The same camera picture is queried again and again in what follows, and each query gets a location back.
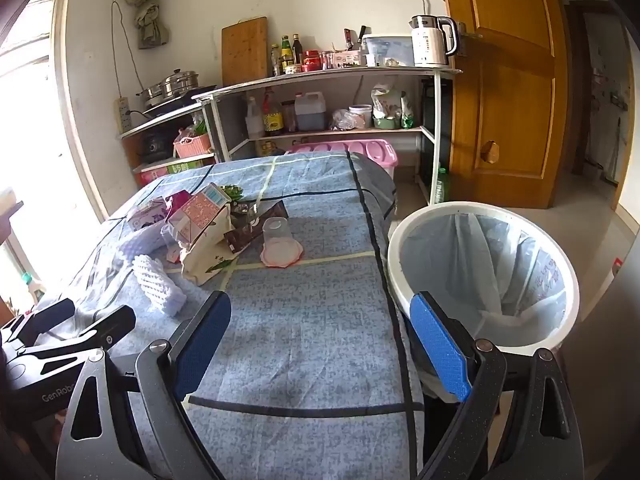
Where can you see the green cap glass bottle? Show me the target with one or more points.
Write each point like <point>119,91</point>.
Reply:
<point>286,52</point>

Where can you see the white round plastic bin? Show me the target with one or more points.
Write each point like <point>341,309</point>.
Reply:
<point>397,285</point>

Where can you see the black rice cooker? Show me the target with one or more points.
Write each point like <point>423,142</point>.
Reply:
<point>152,146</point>

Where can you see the white electric kettle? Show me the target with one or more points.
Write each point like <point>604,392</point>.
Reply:
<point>430,42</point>

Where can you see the white foam fruit net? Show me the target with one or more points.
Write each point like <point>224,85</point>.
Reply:
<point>155,280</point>

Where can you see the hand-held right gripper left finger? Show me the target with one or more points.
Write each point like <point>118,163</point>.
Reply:
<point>200,345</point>

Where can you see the white plastic tub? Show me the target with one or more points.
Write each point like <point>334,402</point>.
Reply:
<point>361,116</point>

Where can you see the green snack wrapper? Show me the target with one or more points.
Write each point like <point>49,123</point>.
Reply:
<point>232,192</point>

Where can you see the green printed carton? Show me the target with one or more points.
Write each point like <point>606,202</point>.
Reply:
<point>185,166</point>

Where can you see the pink dotted carton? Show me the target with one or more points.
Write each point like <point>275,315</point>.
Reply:
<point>195,217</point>

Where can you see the pale green small carton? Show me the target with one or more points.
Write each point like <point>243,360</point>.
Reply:
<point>216,194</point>

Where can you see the pink printed carton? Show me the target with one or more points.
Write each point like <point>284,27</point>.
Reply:
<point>150,176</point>

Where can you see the green seasoning packet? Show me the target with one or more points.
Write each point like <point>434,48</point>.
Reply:
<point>407,110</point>

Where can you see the brown glass jar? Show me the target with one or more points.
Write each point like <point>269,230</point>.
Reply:
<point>289,115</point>

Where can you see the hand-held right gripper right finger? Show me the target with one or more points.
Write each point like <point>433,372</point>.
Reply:
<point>440,345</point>

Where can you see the white power strip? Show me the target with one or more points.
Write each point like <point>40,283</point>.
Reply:
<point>123,112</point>

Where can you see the brown coffee packet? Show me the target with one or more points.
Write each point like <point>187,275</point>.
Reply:
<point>250,232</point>

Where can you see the tall white metal shelf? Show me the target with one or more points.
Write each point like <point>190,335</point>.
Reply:
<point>227,125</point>

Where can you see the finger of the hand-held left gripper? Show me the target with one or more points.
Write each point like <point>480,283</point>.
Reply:
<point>112,325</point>
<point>55,312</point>

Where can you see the green bowl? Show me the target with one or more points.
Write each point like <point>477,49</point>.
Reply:
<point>386,122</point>

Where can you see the dark glass bottle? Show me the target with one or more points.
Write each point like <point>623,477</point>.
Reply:
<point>298,50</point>

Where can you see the white plastic bottle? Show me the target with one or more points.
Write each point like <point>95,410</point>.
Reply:
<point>253,117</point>

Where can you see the steel steamer pot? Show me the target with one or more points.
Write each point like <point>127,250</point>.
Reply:
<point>175,84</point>

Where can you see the crumpled clear plastic bag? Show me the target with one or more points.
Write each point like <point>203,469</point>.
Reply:
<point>342,120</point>

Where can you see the black induction cooker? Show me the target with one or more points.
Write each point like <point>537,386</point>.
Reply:
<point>170,105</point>

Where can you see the low white metal shelf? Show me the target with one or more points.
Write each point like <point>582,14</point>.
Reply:
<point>160,121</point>

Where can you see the pink plastic basket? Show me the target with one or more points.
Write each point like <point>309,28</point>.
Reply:
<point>192,145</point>

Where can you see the wooden door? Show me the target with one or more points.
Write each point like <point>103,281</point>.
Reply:
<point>505,110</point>

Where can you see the hanging grey-green cloth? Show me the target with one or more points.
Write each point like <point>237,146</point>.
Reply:
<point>147,5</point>

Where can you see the yellow cooking oil bottle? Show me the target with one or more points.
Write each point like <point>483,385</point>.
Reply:
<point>267,147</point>

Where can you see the pink storage box lid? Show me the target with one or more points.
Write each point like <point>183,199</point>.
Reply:
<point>345,149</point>

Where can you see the purple milk carton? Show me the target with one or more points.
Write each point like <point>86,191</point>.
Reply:
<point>145,215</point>

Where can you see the beige floral paper bag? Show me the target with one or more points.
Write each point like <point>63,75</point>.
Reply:
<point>205,265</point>

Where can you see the white quilted foam sheet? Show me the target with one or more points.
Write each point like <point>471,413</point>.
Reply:
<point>140,245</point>

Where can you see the clear storage box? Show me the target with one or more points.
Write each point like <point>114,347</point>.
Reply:
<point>387,50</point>

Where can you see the yellow label sauce bottle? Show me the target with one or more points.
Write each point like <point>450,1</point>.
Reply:
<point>272,112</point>

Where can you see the wooden cutting board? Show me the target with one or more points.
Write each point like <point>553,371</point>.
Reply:
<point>244,52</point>

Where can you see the red jar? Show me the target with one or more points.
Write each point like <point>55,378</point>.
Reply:
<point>311,60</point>

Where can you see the white jerry can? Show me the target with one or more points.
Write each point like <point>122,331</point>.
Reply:
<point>310,110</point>

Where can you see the octagonal wooden door knob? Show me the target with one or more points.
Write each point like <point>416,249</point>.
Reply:
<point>490,151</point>

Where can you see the white spray bottle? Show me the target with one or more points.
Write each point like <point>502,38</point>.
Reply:
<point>30,285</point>

